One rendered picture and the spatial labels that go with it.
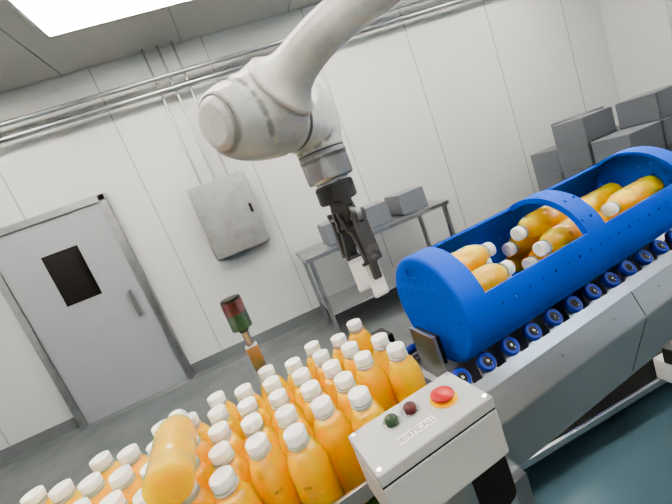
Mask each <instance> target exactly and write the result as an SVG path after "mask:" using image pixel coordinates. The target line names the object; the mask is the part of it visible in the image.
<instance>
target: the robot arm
mask: <svg viewBox="0 0 672 504"><path fill-rule="evenodd" d="M400 1H401V0H323V1H322V2H321V3H319V4H318V5H317V6H316V7H315V8H314V9H313V10H312V11H311V12H310V13H309V14H308V15H307V16H306V17H305V18H304V19H303V20H302V21H301V22H300V23H299V24H298V25H297V26H296V27H295V28H294V30H293V31H292V32H291V33H290V34H289V35H288V37H287V38H286V39H285V40H284V41H283V43H282V44H281V45H280V46H279V47H278V48H277V49H276V50H275V51H274V52H273V53H272V54H271V55H269V56H265V57H253V58H252V59H251V61H250V62H249V63H248V64H247V65H246V66H245V67H244V68H242V69H241V70H240V71H239V72H237V73H236V74H234V75H232V76H230V77H229V78H228V80H224V81H221V82H219V83H217V84H216V85H214V86H213V87H211V88H210V89H209V90H208V91H207V92H206V93H205V94H204V95H203V97H202V98H201V100H200V103H199V108H198V123H199V127H200V130H201V133H202V135H203V136H204V138H205V139H206V141H207V142H208V143H209V144H210V145H211V146H212V147H213V148H214V149H216V150H217V151H218V152H219V153H220V154H221V155H223V156H225V157H228V158H231V159H234V160H240V161H264V160H270V159H275V158H279V157H282V156H285V155H287V154H289V153H292V154H296V156H297V158H298V160H299V162H300V166H301V167H302V170H303V173H304V175H305V178H306V180H307V183H308V185H309V187H315V186H316V187H317V189H316V192H315V193H316V196H317V198H318V201H319V204H320V206H321V207H327V206H330V209H331V214H329V215H327V219H328V220H329V223H330V225H331V227H332V230H333V233H334V235H335V238H336V241H337V244H338V247H339V250H340V252H341V255H342V258H346V260H347V262H348V264H349V266H350V269H351V271H352V274H353V277H354V279H355V282H356V284H357V287H358V290H359V292H363V291H365V290H367V289H369V288H372V291H373V293H374V296H375V298H378V297H380V296H382V295H384V294H386V293H388V292H389V289H388V286H387V284H386V281H385V278H384V275H383V273H382V270H381V267H380V265H379V262H378V260H379V258H381V257H382V254H381V251H380V249H379V246H378V244H377V242H376V239H375V237H374V234H373V232H372V229H371V227H370V224H369V222H368V220H367V216H366V212H365V209H364V207H363V206H362V207H360V208H356V206H355V204H354V202H353V200H352V199H351V198H352V196H355V195H356V194H357V190H356V187H355V184H354V182H353V179H352V177H350V176H349V177H348V175H347V174H348V173H350V172H352V171H353V168H352V165H351V163H350V160H349V157H348V154H347V152H346V147H345V146H344V144H343V140H342V135H341V125H340V121H339V118H338V114H337V112H336V109H335V106H334V103H333V101H332V98H331V96H330V93H329V91H328V89H327V87H326V85H325V83H324V82H323V80H322V78H321V77H320V75H319V73H320V71H321V70H322V68H323V67H324V66H325V64H326V63H327V62H328V60H329V59H330V58H331V57H332V56H333V55H334V54H335V53H336V52H337V51H338V50H339V49H340V48H341V47H342V46H343V45H344V44H345V43H346V42H348V41H349V40H350V39H351V38H352V37H354V36H355V35H356V34H358V33H359V32H360V31H361V30H363V29H364V28H365V27H367V26H368V25H369V24H371V23H372V22H373V21H375V20H376V19H377V18H379V17H380V16H381V15H382V14H384V13H385V12H386V11H388V10H389V9H390V8H392V7H393V6H394V5H396V4H397V3H398V2H400ZM356 247H357V248H356ZM357 249H358V251H359V252H360V253H359V252H357ZM361 256H362V257H361ZM362 258H363V260H364V262H365V263H364V262H363V260H362Z"/></svg>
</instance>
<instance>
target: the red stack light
mask: <svg viewBox="0 0 672 504"><path fill-rule="evenodd" d="M221 309H222V311H223V313H224V315H225V317H226V318H231V317H234V316H236V315H238V314H240V313H242V312H243V311H244V310H245V309H246V307H245V305H244V303H243V300H242V298H241V297H240V298H239V299H237V300H236V301H234V302H232V303H230V304H227V305H224V306H221Z"/></svg>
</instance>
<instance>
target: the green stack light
mask: <svg viewBox="0 0 672 504"><path fill-rule="evenodd" d="M226 319H227V322H228V324H229V326H230V328H231V330H232V332H233V333H238V332H241V331H243V330H245V329H247V328H248V327H250V326H251V325H252V320H251V318H250V316H249V314H248V311H247V309H245V310H244V311H243V312H242V313H240V314H238V315H236V316H234V317H231V318H226Z"/></svg>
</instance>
